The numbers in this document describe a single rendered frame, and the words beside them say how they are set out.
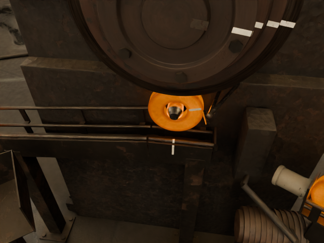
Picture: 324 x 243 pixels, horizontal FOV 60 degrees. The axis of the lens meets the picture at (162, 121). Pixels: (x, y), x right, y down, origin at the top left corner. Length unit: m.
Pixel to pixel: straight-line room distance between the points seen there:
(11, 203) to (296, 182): 0.78
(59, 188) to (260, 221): 1.12
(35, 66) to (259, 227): 0.82
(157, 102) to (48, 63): 0.36
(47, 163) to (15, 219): 0.96
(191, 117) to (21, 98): 1.80
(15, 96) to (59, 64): 1.56
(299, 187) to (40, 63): 0.81
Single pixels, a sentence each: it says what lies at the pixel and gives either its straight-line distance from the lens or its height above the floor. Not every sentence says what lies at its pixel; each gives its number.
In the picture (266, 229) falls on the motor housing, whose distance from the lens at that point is 0.93.
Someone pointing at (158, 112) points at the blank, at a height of 0.81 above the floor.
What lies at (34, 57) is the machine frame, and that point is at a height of 0.87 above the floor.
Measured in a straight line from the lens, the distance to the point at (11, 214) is 0.91.
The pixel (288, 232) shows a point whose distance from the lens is 0.90.
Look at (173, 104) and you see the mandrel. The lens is 0.75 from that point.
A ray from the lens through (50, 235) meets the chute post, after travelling 1.54.
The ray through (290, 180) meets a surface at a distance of 0.84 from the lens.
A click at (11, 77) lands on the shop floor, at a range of 2.70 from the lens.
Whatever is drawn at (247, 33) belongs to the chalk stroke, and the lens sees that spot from 0.54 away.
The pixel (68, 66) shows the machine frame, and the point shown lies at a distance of 0.89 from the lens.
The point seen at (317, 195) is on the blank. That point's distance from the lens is 0.84.
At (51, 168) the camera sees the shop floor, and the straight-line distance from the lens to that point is 1.79.
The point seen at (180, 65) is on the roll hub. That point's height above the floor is 1.01.
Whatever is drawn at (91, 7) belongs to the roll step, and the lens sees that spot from 0.63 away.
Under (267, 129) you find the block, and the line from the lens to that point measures 0.79.
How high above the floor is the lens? 1.31
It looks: 42 degrees down
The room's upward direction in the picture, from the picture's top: straight up
